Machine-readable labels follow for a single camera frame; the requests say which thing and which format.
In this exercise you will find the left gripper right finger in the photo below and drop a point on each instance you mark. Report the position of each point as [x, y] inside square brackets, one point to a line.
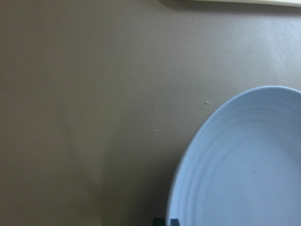
[174, 222]

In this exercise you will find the blue plate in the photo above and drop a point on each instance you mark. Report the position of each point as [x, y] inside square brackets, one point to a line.
[243, 166]

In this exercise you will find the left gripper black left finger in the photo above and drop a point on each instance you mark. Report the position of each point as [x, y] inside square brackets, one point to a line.
[158, 222]

